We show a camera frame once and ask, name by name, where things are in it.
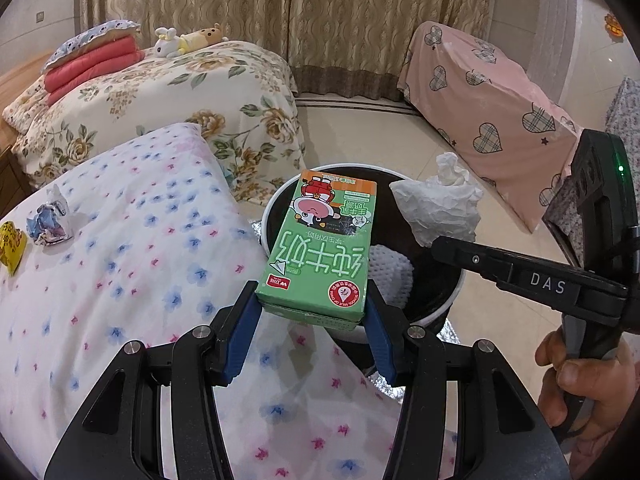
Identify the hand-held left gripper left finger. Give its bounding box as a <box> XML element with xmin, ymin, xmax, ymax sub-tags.
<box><xmin>44</xmin><ymin>280</ymin><xmax>263</xmax><ymax>480</ymax></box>

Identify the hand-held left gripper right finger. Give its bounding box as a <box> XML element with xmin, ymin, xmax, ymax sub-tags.
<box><xmin>364</xmin><ymin>280</ymin><xmax>571</xmax><ymax>480</ymax></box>

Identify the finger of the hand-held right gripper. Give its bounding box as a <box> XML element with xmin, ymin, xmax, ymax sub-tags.
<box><xmin>431</xmin><ymin>236</ymin><xmax>518</xmax><ymax>288</ymax></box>

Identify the black trash bin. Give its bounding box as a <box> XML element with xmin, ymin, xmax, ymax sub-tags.
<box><xmin>261</xmin><ymin>161</ymin><xmax>468</xmax><ymax>346</ymax></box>

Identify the white tissue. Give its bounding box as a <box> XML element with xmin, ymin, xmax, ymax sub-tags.
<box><xmin>389</xmin><ymin>152</ymin><xmax>483</xmax><ymax>248</ymax></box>

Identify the white textured paper towel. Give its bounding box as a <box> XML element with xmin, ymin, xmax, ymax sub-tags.
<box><xmin>370</xmin><ymin>242</ymin><xmax>416</xmax><ymax>311</ymax></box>

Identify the green milk carton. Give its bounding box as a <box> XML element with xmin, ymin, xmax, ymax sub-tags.
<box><xmin>254</xmin><ymin>170</ymin><xmax>377</xmax><ymax>331</ymax></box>

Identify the person's right hand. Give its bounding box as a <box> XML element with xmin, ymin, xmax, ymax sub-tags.
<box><xmin>537</xmin><ymin>327</ymin><xmax>638</xmax><ymax>466</ymax></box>

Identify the white flower print blanket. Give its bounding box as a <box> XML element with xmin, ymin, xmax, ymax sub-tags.
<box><xmin>0</xmin><ymin>122</ymin><xmax>416</xmax><ymax>480</ymax></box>

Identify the pink heart print cover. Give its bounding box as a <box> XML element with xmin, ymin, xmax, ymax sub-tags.
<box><xmin>397</xmin><ymin>21</ymin><xmax>583</xmax><ymax>233</ymax></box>

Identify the crumpled blue wrapper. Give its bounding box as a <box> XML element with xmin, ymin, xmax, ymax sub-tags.
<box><xmin>26</xmin><ymin>184</ymin><xmax>75</xmax><ymax>247</ymax></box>

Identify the yellow green snack packet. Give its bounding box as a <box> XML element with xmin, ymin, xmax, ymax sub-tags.
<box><xmin>0</xmin><ymin>221</ymin><xmax>28</xmax><ymax>277</ymax></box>

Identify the floral bed quilt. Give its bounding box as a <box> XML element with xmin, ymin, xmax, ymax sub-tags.
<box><xmin>10</xmin><ymin>40</ymin><xmax>307</xmax><ymax>206</ymax></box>

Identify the wooden nightstand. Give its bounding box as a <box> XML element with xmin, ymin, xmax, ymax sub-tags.
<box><xmin>0</xmin><ymin>147</ymin><xmax>33</xmax><ymax>211</ymax></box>

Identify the beige patterned curtain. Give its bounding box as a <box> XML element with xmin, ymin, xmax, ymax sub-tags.
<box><xmin>75</xmin><ymin>0</ymin><xmax>543</xmax><ymax>106</ymax></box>

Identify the white bunny plush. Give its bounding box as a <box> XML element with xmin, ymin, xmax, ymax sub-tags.
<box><xmin>153</xmin><ymin>26</ymin><xmax>183</xmax><ymax>58</ymax></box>

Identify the yellow plush toy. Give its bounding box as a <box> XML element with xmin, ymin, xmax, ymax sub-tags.
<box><xmin>177</xmin><ymin>22</ymin><xmax>230</xmax><ymax>53</ymax></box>

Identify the folded red blanket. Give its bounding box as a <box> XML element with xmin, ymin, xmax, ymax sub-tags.
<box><xmin>44</xmin><ymin>35</ymin><xmax>146</xmax><ymax>106</ymax></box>

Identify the floral pillow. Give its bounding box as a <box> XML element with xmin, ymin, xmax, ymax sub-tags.
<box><xmin>2</xmin><ymin>77</ymin><xmax>56</xmax><ymax>136</ymax></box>

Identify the polka dot cushion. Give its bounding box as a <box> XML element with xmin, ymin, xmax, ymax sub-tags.
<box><xmin>42</xmin><ymin>20</ymin><xmax>141</xmax><ymax>72</ymax></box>

